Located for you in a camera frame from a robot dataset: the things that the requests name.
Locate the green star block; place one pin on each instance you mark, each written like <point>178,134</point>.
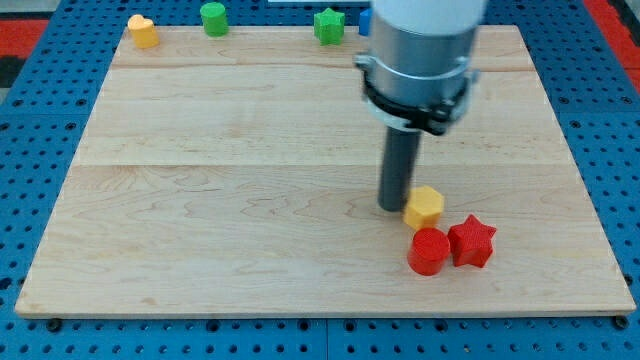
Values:
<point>329,26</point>

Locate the red star block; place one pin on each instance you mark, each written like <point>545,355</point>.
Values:
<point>471,242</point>

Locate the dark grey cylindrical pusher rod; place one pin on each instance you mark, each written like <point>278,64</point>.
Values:
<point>399,156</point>

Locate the yellow heart block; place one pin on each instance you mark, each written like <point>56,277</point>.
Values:
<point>142,31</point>

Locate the red cylinder block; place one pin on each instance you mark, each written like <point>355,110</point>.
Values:
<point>429,250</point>

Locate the green cylinder block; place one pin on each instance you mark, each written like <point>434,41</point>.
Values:
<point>214,19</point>

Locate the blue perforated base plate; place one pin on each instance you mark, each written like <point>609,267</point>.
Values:
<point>50,100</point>

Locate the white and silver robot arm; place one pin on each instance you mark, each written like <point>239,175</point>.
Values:
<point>416,74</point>

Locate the yellow hexagon block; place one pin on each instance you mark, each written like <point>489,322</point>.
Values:
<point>424,208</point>

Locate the blue block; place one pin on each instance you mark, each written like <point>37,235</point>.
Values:
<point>364,22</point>

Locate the light wooden board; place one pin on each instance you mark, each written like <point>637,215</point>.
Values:
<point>237,177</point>

